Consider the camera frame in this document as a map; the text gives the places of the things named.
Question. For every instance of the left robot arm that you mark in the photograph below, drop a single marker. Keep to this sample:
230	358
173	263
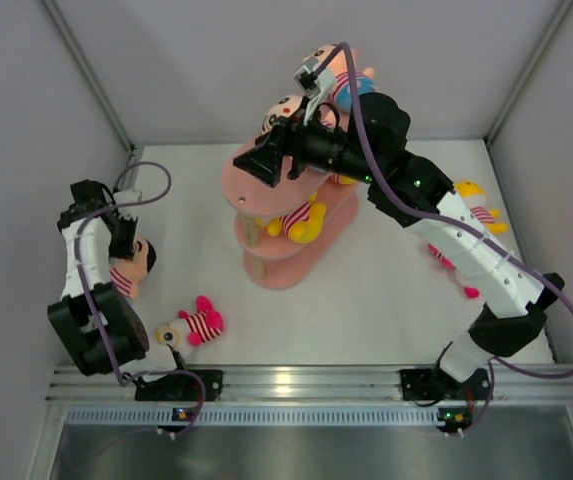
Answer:
107	260

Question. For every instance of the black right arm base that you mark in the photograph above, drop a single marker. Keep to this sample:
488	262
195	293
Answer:
426	385

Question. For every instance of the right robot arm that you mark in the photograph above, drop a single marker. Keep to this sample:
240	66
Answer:
419	196

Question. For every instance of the boy plush black hair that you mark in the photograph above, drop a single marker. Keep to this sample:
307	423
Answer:
127	275

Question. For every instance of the aluminium frame rail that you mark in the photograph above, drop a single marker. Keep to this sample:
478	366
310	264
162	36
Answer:
257	385

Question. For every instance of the yellow cat plush striped shirt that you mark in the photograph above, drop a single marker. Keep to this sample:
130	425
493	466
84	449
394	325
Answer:
475	199

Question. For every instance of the pink white panda plush right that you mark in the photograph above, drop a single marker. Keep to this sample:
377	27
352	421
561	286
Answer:
468	289

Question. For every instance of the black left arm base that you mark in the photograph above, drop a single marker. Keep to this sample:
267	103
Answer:
181	388

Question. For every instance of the yellow plush toy big eyes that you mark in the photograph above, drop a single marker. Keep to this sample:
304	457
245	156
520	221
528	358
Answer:
301	226

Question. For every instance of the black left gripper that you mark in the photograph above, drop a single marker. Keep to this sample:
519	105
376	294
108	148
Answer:
124	250

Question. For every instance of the boy plush on shelf top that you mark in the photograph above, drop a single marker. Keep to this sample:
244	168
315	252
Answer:
340	94

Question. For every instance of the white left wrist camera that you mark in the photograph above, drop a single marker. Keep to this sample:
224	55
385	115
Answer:
127	202

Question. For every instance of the slotted cable duct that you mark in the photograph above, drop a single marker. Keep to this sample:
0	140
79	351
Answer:
213	415

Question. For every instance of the pink white panda plush glasses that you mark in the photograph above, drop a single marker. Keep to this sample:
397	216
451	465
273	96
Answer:
189	331

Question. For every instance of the boy plush blue pants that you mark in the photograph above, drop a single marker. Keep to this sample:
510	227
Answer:
326	114

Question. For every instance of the yellow plush toy striped shirt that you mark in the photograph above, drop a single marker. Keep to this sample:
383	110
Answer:
342	180

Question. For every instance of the pink wooden three-tier shelf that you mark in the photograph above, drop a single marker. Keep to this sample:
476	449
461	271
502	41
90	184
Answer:
276	262

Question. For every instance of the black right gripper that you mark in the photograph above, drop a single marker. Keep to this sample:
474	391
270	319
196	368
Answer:
265	161

